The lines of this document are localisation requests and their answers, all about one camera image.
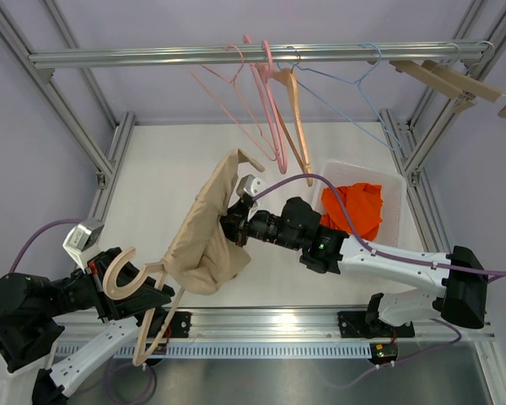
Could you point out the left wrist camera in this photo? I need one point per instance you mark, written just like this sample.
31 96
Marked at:
81 243

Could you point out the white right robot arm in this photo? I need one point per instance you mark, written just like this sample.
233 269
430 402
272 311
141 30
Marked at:
446 285

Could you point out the orange t shirt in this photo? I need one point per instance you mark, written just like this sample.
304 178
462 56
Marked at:
363 203

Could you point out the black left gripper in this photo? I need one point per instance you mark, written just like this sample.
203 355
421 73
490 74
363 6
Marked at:
110 308

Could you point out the thick pink plastic hanger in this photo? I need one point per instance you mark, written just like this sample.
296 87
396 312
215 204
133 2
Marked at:
262 72

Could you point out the wooden hanger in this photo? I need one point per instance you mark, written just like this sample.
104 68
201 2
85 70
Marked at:
300 149

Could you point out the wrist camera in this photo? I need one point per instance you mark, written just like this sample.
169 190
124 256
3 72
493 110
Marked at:
81 243
249 187

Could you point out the aluminium hanging rod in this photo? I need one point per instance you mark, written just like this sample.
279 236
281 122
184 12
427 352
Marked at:
190 55

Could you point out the thin pink wire hanger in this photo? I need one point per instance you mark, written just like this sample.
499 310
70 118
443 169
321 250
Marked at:
265 144

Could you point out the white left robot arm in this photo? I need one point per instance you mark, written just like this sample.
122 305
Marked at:
29 306

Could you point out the wooden hangers at right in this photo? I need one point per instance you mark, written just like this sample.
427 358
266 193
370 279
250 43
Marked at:
454 85

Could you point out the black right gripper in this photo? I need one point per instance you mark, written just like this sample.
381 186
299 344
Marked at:
237 222

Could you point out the white slotted cable duct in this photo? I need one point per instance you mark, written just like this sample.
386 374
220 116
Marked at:
265 351

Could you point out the white plastic basket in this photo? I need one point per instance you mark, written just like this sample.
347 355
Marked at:
393 192

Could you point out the aluminium front rail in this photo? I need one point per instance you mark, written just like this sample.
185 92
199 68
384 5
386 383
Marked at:
280 324

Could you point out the beige garment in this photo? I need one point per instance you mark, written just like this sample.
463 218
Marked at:
200 258

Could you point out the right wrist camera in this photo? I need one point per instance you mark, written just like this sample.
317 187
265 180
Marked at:
249 187

